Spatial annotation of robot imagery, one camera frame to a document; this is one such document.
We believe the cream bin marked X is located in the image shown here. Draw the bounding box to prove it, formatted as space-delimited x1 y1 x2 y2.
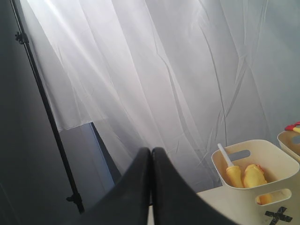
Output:
211 140 300 225

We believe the headless yellow rubber chicken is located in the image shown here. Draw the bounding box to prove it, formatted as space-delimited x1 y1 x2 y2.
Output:
243 164 272 205

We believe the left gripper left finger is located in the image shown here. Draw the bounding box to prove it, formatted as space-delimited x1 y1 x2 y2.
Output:
68 148 151 225

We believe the black backdrop stand pole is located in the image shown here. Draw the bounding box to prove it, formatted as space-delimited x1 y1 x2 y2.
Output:
9 0 85 214

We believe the cream bin marked O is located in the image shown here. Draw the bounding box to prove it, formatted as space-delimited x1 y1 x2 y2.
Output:
277 131 300 162

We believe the severed chicken head with tube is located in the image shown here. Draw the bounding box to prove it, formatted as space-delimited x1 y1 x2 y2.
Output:
217 143 244 188

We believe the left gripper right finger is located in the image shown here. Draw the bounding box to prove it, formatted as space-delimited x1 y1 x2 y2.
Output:
151 147 235 225

